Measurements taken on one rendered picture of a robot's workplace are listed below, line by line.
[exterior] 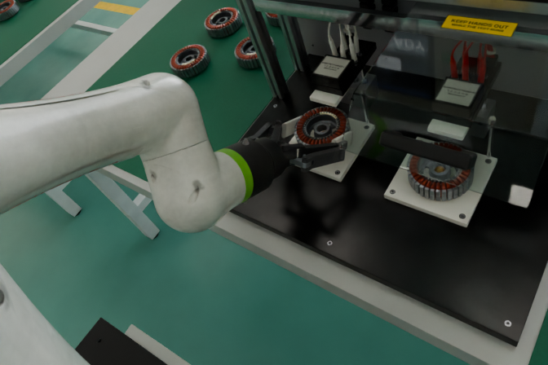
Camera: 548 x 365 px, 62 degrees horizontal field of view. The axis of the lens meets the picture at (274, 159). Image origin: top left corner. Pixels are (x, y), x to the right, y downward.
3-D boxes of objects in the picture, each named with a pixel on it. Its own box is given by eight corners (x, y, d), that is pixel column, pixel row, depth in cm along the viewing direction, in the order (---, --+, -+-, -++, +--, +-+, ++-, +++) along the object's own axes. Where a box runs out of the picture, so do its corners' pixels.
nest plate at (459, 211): (466, 227, 77) (466, 224, 76) (384, 198, 85) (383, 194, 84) (497, 162, 83) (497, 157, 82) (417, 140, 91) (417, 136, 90)
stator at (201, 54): (172, 62, 136) (166, 52, 133) (206, 47, 136) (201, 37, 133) (177, 84, 128) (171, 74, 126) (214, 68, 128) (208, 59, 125)
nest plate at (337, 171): (341, 182, 90) (339, 178, 89) (280, 160, 98) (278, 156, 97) (375, 128, 96) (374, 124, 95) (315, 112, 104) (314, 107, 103)
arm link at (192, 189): (154, 246, 68) (199, 245, 60) (124, 167, 66) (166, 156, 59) (221, 209, 78) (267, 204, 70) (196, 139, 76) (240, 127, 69)
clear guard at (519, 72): (527, 209, 51) (534, 178, 47) (340, 150, 64) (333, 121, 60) (599, 29, 64) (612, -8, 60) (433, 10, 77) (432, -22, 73)
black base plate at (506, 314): (516, 347, 66) (518, 342, 64) (201, 198, 100) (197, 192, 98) (598, 119, 85) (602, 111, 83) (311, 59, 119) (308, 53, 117)
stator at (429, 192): (458, 211, 78) (458, 200, 75) (397, 189, 84) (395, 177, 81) (483, 163, 82) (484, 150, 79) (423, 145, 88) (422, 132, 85)
